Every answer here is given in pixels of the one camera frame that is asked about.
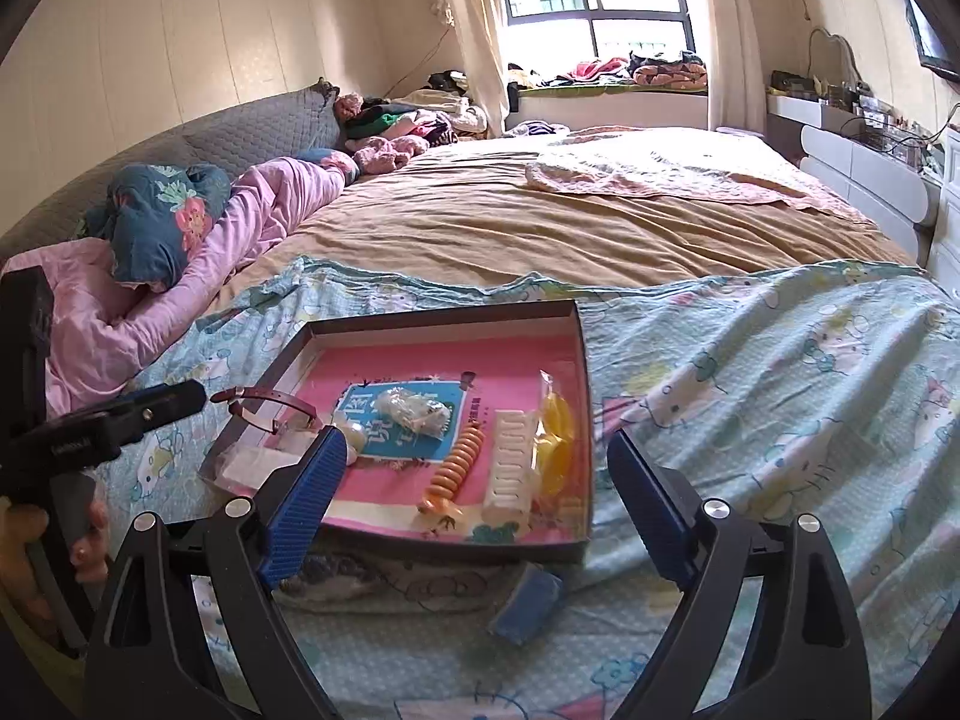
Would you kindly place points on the clothes on window seat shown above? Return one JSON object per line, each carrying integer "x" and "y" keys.
{"x": 660, "y": 71}

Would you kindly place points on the wavy frame mirror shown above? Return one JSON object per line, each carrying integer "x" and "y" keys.
{"x": 832, "y": 60}

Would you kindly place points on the crumpled clear jewelry bag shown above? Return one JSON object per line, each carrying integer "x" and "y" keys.
{"x": 409, "y": 409}

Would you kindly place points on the cardboard box with pink bottom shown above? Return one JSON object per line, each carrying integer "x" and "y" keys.
{"x": 420, "y": 367}

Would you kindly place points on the white vanity desk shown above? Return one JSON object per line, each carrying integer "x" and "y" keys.
{"x": 862, "y": 165}

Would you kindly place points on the yellow hair clip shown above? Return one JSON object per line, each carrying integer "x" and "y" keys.
{"x": 559, "y": 427}

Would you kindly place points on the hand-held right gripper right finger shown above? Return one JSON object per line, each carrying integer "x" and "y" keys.
{"x": 652, "y": 502}

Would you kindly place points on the white drawer cabinet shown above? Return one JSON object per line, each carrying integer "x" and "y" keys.
{"x": 946, "y": 210}

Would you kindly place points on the dark floral pillow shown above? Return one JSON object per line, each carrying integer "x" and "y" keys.
{"x": 157, "y": 232}

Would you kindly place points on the window seat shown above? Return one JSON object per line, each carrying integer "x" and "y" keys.
{"x": 600, "y": 109}

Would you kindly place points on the grey quilted headboard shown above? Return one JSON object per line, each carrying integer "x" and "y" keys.
{"x": 225, "y": 127}

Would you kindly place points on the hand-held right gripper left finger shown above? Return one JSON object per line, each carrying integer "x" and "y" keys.
{"x": 300, "y": 502}

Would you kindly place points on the blue packet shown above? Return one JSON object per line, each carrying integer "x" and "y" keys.
{"x": 525, "y": 600}

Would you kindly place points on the pearl hair clip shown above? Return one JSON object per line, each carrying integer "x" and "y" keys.
{"x": 354, "y": 435}

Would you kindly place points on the tan bedsheet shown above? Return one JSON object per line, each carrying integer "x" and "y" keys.
{"x": 487, "y": 225}

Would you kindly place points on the person's left hand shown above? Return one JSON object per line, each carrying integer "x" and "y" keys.
{"x": 19, "y": 555}

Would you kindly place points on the cream curtain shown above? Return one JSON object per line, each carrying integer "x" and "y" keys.
{"x": 727, "y": 30}
{"x": 472, "y": 30}

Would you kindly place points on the pink quilt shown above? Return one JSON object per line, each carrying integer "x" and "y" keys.
{"x": 262, "y": 202}

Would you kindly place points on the pile of clothes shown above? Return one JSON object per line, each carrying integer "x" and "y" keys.
{"x": 405, "y": 124}

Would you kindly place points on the orange spiral hair clip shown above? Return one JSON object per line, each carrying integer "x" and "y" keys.
{"x": 450, "y": 469}

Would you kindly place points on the white card in bag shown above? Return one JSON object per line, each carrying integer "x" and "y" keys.
{"x": 240, "y": 469}

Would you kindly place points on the cartoon cat bedsheet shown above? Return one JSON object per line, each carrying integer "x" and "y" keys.
{"x": 750, "y": 390}

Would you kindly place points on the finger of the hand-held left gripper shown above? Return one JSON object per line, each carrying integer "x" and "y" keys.
{"x": 161, "y": 401}

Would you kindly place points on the white dotted hair clip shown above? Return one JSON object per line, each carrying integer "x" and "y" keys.
{"x": 510, "y": 465}

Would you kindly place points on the pale pink blanket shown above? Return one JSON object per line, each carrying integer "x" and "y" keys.
{"x": 637, "y": 180}

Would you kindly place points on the black television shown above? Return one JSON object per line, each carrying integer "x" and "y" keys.
{"x": 934, "y": 30}

